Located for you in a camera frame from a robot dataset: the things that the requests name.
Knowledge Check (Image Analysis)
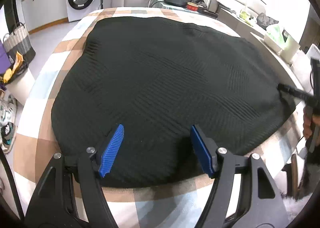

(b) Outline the black knit sweater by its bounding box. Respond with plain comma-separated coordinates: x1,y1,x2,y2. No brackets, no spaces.
51,17,296,188

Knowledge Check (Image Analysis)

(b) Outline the right hand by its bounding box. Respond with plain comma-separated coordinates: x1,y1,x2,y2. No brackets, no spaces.
303,106,320,140

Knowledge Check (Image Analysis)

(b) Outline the checkered bed cover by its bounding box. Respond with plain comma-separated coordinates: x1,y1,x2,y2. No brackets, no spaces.
12,7,304,228

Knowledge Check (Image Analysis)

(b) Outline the green plastic bag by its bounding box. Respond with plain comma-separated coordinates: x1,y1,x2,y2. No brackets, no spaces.
266,23,286,45

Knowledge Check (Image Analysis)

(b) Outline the teal green sneaker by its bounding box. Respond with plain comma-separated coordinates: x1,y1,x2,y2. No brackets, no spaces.
1,122,16,154

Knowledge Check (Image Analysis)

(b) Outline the white sneakers pile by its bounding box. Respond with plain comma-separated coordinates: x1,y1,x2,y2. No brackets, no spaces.
1,94,17,127

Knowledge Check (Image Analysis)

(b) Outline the white trash bin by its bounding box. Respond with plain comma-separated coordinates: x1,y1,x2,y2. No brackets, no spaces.
6,68,35,106

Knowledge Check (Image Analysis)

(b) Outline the black trash bag with wrappers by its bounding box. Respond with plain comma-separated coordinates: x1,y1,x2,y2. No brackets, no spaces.
0,51,28,85

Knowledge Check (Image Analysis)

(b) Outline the purple bag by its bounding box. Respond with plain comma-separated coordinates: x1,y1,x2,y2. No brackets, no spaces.
0,42,11,73

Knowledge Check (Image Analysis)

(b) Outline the red bowl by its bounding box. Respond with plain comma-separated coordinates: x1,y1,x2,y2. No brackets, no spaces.
187,2,199,12

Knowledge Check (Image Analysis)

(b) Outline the woven grey white basket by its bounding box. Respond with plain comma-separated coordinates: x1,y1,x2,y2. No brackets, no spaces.
3,22,36,64

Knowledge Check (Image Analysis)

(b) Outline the side table with teal cloth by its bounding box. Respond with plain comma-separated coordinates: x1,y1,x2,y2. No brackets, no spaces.
149,0,218,19

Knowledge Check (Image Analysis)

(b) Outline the kitchen counter cabinet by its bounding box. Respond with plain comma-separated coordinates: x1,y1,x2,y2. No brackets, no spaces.
22,0,69,34

